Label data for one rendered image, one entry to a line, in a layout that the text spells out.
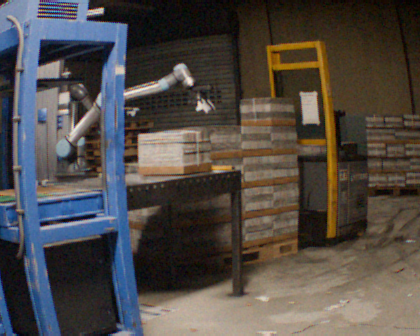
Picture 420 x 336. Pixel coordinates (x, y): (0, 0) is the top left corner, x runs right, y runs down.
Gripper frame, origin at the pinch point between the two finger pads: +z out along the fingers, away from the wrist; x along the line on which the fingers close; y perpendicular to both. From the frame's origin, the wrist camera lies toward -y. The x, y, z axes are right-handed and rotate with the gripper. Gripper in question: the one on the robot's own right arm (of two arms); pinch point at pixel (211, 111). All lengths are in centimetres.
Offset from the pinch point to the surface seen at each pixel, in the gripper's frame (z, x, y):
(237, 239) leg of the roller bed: 67, -19, 34
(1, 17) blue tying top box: -66, 162, 6
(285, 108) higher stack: -7, -161, 1
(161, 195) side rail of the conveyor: 33, 57, 24
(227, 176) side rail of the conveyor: 34.1, -7.6, 14.9
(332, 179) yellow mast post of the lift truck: 62, -183, 2
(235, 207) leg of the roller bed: 50, -19, 25
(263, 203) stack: 48, -135, 51
